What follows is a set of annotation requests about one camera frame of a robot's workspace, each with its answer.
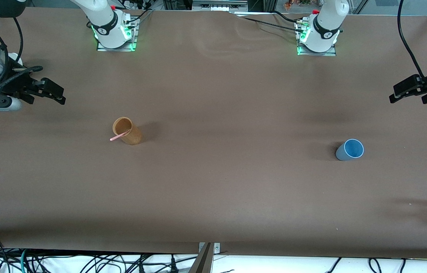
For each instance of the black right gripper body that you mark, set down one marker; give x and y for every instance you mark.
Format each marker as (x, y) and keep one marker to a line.
(13, 84)

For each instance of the blue plastic cup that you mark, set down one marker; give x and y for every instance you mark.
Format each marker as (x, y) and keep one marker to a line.
(350, 149)

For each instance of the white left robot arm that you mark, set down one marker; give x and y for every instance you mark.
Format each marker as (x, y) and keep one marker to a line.
(325, 26)

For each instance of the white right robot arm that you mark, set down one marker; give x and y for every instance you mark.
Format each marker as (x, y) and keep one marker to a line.
(105, 22)

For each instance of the brown bamboo cup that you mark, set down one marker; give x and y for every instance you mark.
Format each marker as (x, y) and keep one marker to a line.
(132, 134)

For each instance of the white power strip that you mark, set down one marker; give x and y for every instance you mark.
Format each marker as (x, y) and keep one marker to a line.
(137, 4)

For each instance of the brown table cover sheet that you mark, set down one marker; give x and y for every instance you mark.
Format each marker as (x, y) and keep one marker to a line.
(213, 170)

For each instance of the grey metal box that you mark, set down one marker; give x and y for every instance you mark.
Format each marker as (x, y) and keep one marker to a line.
(219, 4)

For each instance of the grey metal stand bar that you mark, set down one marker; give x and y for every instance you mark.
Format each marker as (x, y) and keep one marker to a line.
(203, 261)

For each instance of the small metal clamp bracket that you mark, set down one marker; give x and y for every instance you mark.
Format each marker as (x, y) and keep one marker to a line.
(217, 248)

